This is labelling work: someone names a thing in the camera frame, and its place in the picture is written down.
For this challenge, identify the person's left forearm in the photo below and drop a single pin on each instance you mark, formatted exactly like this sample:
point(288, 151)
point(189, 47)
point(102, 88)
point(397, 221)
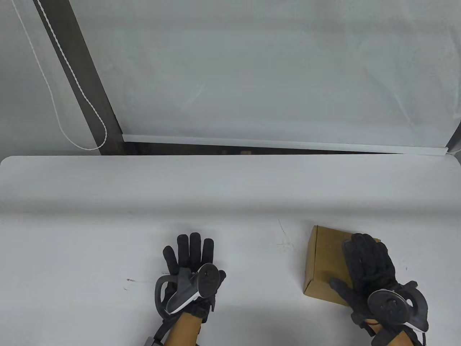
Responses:
point(185, 329)

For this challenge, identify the narrow white roller blind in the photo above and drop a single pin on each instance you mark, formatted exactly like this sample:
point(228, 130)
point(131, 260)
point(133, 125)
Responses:
point(25, 90)

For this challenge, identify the dark grey window post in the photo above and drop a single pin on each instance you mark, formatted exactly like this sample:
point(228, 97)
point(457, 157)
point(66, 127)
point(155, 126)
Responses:
point(88, 72)

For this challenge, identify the right black white controller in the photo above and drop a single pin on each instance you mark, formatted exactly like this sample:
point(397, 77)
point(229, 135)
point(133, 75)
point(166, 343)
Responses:
point(387, 304)

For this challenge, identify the brown cardboard mailer box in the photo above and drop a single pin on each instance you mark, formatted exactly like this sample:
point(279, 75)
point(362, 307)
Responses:
point(324, 263)

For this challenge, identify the person's right hand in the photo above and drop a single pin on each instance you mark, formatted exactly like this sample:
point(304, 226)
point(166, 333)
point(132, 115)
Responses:
point(371, 266)

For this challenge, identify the person's right forearm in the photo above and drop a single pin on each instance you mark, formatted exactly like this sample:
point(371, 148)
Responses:
point(390, 338)

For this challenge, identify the black white controller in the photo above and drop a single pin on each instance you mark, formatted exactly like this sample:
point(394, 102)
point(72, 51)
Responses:
point(205, 283)
point(387, 304)

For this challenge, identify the person's left hand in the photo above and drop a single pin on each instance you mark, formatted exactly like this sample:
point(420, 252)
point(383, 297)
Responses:
point(187, 256)

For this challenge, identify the left black white controller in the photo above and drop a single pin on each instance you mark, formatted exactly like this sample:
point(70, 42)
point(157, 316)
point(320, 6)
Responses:
point(205, 283)

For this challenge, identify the wide white roller blind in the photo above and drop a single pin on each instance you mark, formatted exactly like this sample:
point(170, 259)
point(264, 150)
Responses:
point(270, 72)

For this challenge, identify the white blind bottom rail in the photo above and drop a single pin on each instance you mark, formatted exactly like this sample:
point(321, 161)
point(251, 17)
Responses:
point(273, 142)

